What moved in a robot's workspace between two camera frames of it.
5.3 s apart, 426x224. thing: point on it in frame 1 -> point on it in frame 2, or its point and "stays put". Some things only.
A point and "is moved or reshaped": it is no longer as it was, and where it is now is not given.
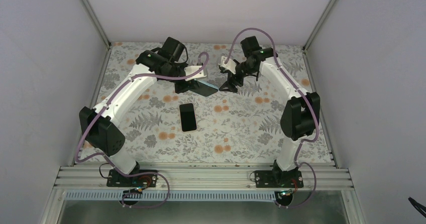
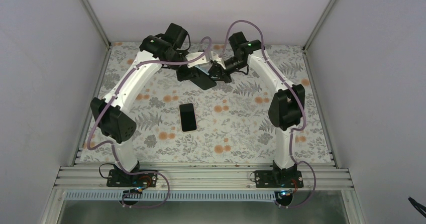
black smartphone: [203, 89] is moved or reshaped
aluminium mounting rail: [198, 177] stays put
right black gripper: [229, 83] -> [216, 71]
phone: [188, 117] stays put
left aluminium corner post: [92, 15] stays put
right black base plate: [271, 179] stays put
